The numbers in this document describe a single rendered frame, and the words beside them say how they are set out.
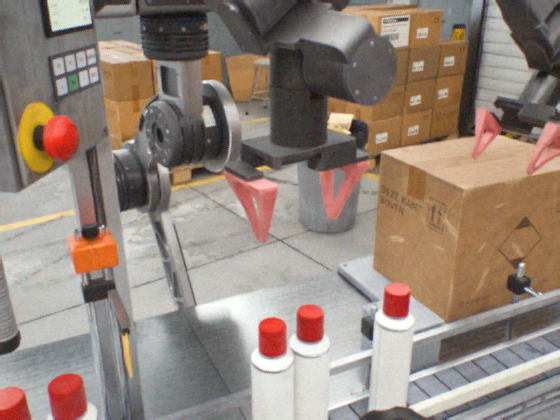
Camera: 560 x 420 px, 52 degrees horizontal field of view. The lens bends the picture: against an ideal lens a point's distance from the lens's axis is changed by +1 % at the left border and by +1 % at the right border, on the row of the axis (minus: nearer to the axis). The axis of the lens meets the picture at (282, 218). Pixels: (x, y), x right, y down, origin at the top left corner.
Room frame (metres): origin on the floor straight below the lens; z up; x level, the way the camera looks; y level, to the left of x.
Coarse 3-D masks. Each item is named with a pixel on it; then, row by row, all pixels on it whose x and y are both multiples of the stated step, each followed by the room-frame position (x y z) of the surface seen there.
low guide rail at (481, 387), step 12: (540, 360) 0.71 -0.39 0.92; (552, 360) 0.71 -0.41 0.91; (504, 372) 0.68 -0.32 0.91; (516, 372) 0.68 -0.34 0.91; (528, 372) 0.69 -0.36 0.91; (540, 372) 0.70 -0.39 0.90; (468, 384) 0.65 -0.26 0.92; (480, 384) 0.65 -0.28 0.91; (492, 384) 0.66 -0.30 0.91; (504, 384) 0.67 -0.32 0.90; (444, 396) 0.63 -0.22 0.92; (456, 396) 0.63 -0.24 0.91; (468, 396) 0.64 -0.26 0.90; (480, 396) 0.65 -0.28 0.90; (420, 408) 0.60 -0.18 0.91; (432, 408) 0.61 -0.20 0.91; (444, 408) 0.62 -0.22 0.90
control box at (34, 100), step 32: (0, 0) 0.46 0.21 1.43; (32, 0) 0.50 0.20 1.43; (0, 32) 0.45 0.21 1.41; (32, 32) 0.49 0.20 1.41; (0, 64) 0.45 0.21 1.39; (32, 64) 0.48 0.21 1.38; (0, 96) 0.45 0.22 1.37; (32, 96) 0.48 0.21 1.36; (96, 96) 0.59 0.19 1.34; (0, 128) 0.44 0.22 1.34; (32, 128) 0.47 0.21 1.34; (96, 128) 0.58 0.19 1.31; (0, 160) 0.44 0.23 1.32; (32, 160) 0.46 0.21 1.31
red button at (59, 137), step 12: (48, 120) 0.47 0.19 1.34; (60, 120) 0.47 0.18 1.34; (36, 132) 0.47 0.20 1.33; (48, 132) 0.46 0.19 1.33; (60, 132) 0.46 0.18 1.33; (72, 132) 0.47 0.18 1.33; (36, 144) 0.47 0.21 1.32; (48, 144) 0.45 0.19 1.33; (60, 144) 0.46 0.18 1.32; (72, 144) 0.47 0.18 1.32; (48, 156) 0.46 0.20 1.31; (60, 156) 0.46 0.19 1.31; (72, 156) 0.47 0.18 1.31
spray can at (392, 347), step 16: (400, 288) 0.63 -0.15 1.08; (384, 304) 0.63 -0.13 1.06; (400, 304) 0.61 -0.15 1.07; (384, 320) 0.62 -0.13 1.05; (400, 320) 0.61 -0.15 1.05; (384, 336) 0.61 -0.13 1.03; (400, 336) 0.60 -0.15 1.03; (384, 352) 0.61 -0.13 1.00; (400, 352) 0.61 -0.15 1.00; (384, 368) 0.61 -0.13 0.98; (400, 368) 0.61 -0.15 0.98; (384, 384) 0.61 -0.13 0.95; (400, 384) 0.61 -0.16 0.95; (368, 400) 0.63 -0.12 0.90; (384, 400) 0.61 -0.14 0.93; (400, 400) 0.61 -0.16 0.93
